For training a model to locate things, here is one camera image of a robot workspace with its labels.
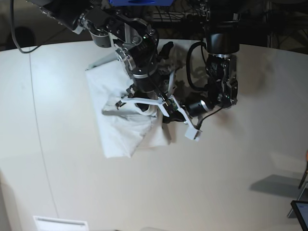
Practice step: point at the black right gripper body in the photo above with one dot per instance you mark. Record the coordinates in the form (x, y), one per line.
(140, 107)

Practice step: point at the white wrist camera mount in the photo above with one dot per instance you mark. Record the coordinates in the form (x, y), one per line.
(158, 97)
(192, 132)

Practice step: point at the white T-shirt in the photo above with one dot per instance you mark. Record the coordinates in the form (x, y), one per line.
(122, 131)

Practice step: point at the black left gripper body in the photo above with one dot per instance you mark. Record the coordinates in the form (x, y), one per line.
(174, 117)

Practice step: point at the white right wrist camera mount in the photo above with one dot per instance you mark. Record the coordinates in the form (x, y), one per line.
(158, 97)

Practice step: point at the tablet with grey stand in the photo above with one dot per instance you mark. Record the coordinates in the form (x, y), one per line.
(299, 208)

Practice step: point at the white paper sheet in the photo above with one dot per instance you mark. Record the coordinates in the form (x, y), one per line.
(56, 224)

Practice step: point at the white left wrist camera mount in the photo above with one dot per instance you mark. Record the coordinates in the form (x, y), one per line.
(192, 132)

